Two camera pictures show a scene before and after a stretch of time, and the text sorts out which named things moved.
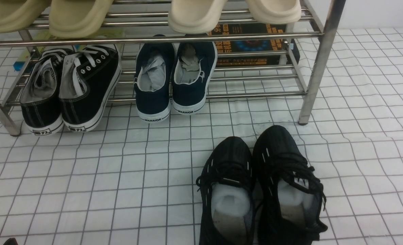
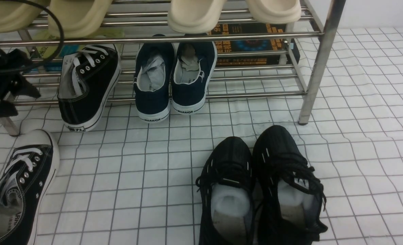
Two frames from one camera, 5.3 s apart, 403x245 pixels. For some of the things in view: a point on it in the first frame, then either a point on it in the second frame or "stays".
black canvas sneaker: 40,101 to 13,202
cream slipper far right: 274,12 stays
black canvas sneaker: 89,75 stays
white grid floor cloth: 131,182 stays
